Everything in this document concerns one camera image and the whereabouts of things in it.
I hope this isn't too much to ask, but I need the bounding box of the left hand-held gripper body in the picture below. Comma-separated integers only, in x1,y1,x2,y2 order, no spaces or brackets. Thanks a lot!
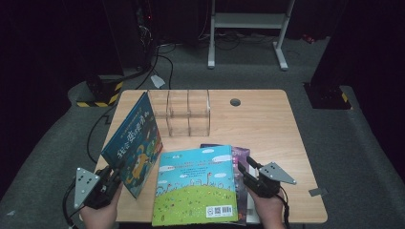
74,165,123,211

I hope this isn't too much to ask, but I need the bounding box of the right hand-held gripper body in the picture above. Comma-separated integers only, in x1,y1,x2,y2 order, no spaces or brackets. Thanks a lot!
243,161,297,198

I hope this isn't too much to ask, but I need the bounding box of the purple and red book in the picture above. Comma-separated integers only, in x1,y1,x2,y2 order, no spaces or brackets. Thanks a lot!
200,142,252,227

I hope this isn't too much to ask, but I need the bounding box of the dark blue picture book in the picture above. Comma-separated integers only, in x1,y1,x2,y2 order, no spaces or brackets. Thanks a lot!
100,91,164,199

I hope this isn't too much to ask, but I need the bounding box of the white book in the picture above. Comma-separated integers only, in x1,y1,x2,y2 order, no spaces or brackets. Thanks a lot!
245,190,262,224

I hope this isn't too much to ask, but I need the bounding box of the light blue illustrated picture book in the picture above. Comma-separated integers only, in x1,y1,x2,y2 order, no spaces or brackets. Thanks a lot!
151,144,240,227

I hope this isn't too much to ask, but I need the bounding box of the clear acrylic book rack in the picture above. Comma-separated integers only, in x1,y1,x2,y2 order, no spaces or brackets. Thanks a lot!
147,89,212,137

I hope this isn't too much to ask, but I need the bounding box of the person's left hand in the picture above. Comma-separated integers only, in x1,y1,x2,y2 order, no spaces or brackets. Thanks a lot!
79,182,123,229

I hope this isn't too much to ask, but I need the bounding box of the person's right hand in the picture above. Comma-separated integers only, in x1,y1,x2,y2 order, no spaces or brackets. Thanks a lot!
247,187,288,229

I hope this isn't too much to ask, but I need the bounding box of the yellow black striped base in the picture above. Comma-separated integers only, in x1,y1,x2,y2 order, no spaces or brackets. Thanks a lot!
304,81,353,111
75,74,124,108

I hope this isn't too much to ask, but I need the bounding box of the white paper scrap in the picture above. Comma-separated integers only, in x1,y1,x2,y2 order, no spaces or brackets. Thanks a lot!
150,74,166,90

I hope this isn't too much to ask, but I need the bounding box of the white metal stand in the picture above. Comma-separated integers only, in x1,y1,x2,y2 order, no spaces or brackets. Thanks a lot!
207,0,296,72

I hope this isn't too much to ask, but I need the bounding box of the dark equipment cabinet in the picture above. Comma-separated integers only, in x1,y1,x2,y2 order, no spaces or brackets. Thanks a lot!
103,0,160,70

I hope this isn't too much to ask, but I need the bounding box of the left hand-held gripper cable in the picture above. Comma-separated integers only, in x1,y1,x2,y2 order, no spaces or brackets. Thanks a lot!
62,182,80,229

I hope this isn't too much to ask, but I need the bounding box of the hand-held gripper cable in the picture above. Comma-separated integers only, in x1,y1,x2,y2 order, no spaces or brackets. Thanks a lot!
62,182,80,229
280,194,291,229

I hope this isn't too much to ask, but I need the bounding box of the right hand-held gripper cable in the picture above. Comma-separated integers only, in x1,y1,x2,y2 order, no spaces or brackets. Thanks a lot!
280,194,291,229

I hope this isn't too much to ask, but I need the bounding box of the long black floor cable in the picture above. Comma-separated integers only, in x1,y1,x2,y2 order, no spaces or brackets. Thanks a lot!
86,104,118,165

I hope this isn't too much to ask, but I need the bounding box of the curved black floor cable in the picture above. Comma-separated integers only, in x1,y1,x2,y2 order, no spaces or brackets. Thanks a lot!
156,53,175,90

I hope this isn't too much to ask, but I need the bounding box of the tangled black cable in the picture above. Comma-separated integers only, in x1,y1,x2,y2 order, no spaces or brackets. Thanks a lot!
199,30,278,52

